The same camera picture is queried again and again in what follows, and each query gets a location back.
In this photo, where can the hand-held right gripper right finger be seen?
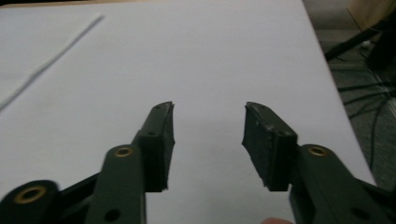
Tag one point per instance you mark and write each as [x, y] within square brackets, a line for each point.
[267, 146]

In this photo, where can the thin grey strip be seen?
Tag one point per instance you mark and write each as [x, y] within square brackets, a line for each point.
[53, 59]

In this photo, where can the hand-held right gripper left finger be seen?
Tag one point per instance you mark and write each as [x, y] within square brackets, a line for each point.
[155, 149]

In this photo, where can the black stand leg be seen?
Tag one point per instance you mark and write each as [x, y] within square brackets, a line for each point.
[351, 42]

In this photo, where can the black stand base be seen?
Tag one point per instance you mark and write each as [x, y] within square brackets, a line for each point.
[384, 46]

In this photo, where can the beige curtain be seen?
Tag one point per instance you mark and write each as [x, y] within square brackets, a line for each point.
[370, 12]

